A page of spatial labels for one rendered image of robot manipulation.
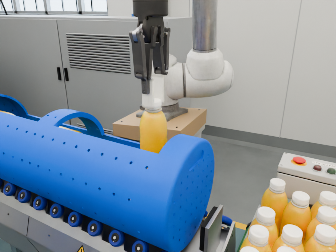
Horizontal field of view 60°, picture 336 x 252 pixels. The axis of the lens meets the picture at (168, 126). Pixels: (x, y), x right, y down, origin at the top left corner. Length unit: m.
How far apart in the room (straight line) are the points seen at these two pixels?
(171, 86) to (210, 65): 0.18
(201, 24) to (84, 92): 1.80
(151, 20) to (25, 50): 2.66
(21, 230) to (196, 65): 0.87
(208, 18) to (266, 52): 2.18
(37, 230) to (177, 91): 0.73
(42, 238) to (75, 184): 0.32
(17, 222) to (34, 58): 2.24
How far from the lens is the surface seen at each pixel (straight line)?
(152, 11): 0.63
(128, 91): 2.51
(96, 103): 2.76
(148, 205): 0.64
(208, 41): 1.23
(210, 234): 0.74
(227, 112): 3.58
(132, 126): 1.23
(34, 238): 1.07
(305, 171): 0.91
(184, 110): 1.35
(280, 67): 3.35
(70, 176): 0.77
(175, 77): 1.24
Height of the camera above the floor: 1.52
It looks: 22 degrees down
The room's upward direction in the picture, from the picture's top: straight up
